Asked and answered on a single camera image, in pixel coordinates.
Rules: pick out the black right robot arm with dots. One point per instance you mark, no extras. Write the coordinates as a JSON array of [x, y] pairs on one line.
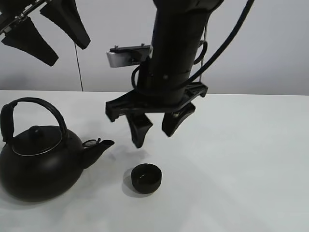
[[163, 69]]

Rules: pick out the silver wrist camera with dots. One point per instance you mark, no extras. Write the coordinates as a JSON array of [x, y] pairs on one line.
[[128, 56]]

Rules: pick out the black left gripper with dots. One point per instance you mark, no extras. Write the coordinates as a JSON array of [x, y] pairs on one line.
[[18, 30]]

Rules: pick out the small black teacup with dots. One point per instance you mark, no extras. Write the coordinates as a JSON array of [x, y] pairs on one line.
[[146, 178]]

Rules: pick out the black round teapot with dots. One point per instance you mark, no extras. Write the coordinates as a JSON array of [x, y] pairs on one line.
[[43, 162]]

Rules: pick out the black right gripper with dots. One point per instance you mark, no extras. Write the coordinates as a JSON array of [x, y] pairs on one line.
[[135, 105]]

